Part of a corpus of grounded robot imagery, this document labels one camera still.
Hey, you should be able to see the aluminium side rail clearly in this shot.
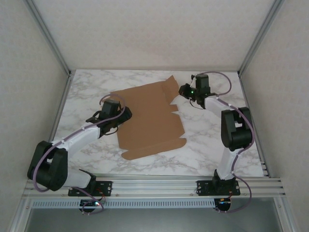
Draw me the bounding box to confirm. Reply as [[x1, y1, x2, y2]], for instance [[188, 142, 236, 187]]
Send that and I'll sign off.
[[238, 72, 270, 178], [36, 73, 73, 179]]

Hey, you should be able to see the small black controller board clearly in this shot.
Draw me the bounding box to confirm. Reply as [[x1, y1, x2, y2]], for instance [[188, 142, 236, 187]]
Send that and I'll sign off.
[[79, 199, 102, 213], [213, 198, 234, 213]]

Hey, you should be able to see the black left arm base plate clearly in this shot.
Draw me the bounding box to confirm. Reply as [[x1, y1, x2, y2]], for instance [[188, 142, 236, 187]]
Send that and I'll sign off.
[[68, 180, 113, 197]]

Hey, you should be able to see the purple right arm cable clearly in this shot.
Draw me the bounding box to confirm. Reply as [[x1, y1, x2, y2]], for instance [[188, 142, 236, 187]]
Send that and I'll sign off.
[[197, 71, 254, 215]]

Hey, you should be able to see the aluminium mounting rail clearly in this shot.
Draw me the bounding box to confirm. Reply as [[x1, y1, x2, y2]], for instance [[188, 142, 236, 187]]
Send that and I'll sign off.
[[23, 174, 287, 200]]

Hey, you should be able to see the brown cardboard box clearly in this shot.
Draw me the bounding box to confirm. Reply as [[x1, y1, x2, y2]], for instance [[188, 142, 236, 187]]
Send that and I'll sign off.
[[110, 75, 186, 160]]

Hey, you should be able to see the aluminium frame post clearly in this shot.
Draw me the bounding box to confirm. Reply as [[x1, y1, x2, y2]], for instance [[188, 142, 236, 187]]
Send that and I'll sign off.
[[24, 0, 73, 78], [237, 0, 288, 78]]

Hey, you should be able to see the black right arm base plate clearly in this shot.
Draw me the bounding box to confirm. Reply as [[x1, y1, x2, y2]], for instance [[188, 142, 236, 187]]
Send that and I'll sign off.
[[196, 180, 241, 196]]

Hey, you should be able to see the thin black camera cable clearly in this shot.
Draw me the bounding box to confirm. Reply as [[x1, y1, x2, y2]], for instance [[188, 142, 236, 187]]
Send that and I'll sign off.
[[101, 125, 121, 136], [188, 99, 206, 111]]

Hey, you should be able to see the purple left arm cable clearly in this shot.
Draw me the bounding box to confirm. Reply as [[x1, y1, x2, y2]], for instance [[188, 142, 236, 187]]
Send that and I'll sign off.
[[33, 94, 126, 215]]

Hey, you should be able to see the slotted grey cable duct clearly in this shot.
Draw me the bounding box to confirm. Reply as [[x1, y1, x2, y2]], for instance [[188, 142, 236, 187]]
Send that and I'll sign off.
[[31, 199, 216, 208]]

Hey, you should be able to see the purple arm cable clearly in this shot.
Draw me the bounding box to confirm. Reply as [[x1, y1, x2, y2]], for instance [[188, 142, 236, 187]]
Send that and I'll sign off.
[[33, 94, 126, 215], [197, 71, 254, 215]]

